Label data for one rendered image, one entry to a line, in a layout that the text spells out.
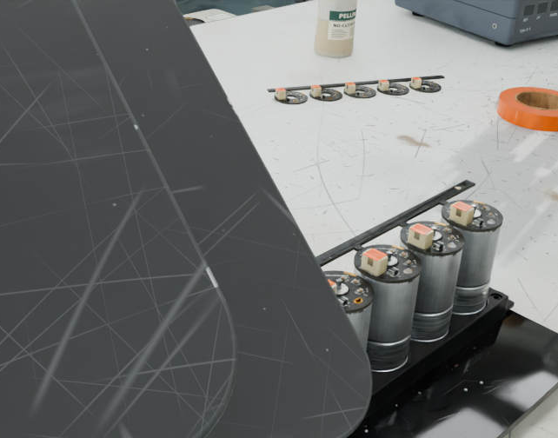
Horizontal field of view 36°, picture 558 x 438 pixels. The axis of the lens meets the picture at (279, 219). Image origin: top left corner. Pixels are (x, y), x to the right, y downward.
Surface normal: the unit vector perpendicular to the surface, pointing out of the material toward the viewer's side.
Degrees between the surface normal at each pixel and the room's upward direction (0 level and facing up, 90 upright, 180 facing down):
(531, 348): 0
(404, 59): 0
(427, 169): 0
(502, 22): 90
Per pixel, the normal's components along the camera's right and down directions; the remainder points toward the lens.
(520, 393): 0.05, -0.87
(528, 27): 0.58, 0.42
